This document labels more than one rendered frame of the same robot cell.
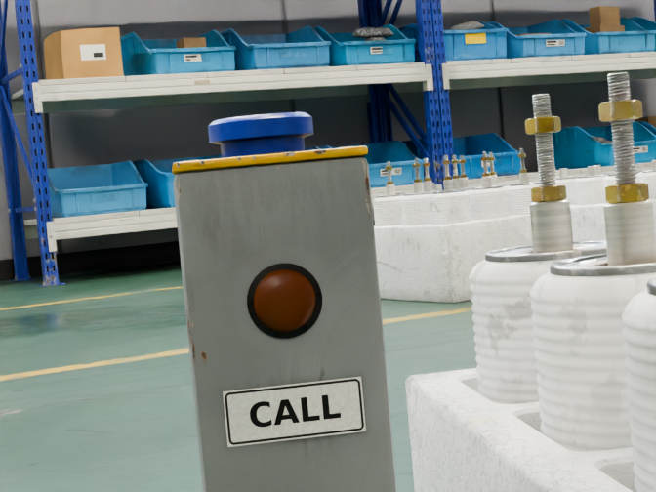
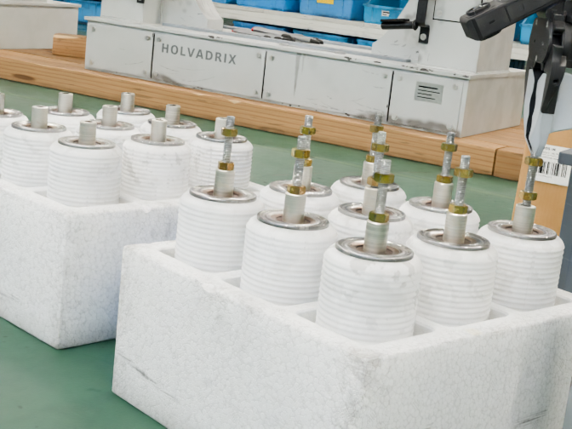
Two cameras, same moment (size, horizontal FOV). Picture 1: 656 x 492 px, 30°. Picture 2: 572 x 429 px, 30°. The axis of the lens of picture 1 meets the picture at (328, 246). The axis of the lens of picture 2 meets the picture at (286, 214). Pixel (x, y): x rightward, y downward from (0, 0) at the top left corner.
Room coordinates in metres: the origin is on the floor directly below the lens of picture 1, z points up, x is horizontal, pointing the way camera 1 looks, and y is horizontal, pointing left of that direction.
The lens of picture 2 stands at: (1.33, 0.63, 0.50)
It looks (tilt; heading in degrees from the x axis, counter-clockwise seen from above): 13 degrees down; 234
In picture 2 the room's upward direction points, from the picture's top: 6 degrees clockwise
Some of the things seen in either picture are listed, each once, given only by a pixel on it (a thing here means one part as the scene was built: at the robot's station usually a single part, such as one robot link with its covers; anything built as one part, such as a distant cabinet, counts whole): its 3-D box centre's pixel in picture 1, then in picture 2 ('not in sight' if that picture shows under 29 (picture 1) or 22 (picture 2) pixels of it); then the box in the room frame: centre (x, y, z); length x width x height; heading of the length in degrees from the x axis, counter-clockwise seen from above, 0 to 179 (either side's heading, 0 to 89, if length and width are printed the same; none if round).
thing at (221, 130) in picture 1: (262, 143); not in sight; (0.47, 0.02, 0.32); 0.04 x 0.04 x 0.02
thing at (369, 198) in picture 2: not in sight; (373, 202); (0.58, -0.26, 0.26); 0.02 x 0.02 x 0.03
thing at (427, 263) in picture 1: (462, 255); not in sight; (3.05, -0.33, 0.09); 0.39 x 0.39 x 0.18; 32
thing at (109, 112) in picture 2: not in sight; (109, 117); (0.65, -0.79, 0.26); 0.02 x 0.02 x 0.03
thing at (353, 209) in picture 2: not in sight; (371, 213); (0.58, -0.26, 0.25); 0.08 x 0.08 x 0.01
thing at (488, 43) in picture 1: (448, 45); not in sight; (5.84, -0.66, 0.90); 0.50 x 0.38 x 0.21; 25
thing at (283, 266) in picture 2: not in sight; (283, 304); (0.70, -0.24, 0.16); 0.10 x 0.10 x 0.18
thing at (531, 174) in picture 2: not in sight; (530, 180); (0.45, -0.15, 0.31); 0.01 x 0.01 x 0.08
